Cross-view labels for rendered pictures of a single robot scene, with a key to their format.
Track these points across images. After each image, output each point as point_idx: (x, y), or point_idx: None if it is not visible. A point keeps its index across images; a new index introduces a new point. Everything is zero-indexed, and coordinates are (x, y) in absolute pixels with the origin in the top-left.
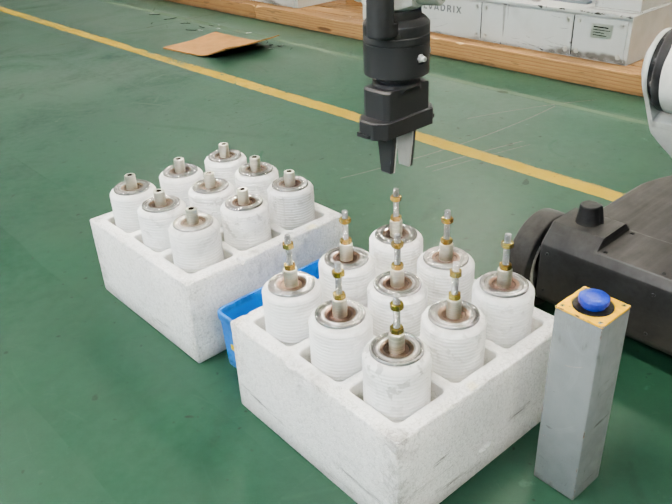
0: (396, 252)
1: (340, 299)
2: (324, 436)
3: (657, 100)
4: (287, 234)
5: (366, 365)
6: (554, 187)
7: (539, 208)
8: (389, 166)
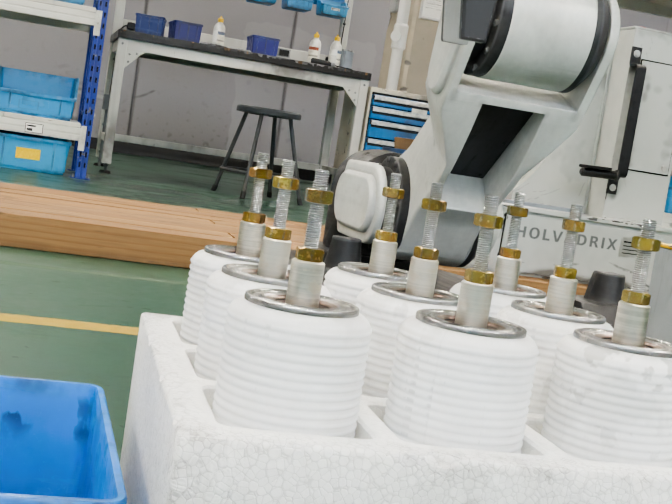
0: (435, 221)
1: (492, 281)
2: None
3: (500, 47)
4: (320, 169)
5: (642, 370)
6: (9, 324)
7: (38, 347)
8: (487, 25)
